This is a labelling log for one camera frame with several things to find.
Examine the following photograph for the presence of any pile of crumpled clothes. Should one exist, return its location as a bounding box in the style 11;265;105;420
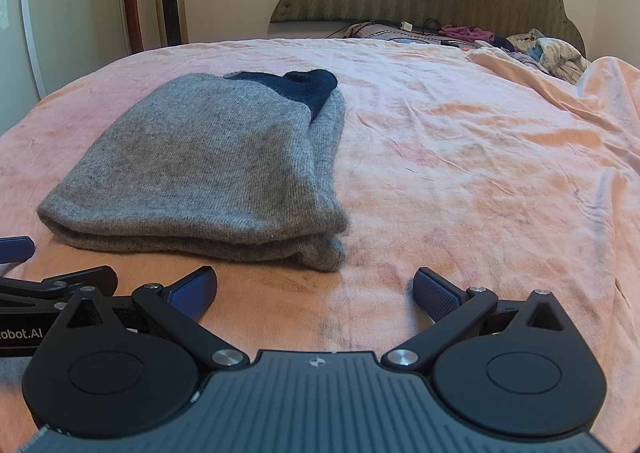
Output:
492;30;591;85

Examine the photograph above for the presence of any white wardrobe with flower stickers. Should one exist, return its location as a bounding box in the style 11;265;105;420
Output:
0;0;132;134

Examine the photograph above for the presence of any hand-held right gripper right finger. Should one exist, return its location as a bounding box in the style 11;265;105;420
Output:
381;267;568;376

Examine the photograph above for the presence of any grey sweater with navy sleeves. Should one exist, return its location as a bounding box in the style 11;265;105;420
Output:
36;69;351;274

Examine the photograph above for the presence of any magenta cloth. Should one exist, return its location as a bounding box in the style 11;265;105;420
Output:
440;24;496;46

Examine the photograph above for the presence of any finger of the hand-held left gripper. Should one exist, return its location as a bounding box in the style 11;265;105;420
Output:
0;235;36;264
0;265;119;307

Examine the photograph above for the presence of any striped pillow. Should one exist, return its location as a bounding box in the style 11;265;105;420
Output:
350;22;481;48

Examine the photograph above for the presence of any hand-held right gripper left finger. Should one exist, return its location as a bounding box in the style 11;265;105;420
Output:
65;267;250;376

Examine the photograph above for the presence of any pink bed sheet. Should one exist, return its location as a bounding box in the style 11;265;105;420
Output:
0;38;640;453

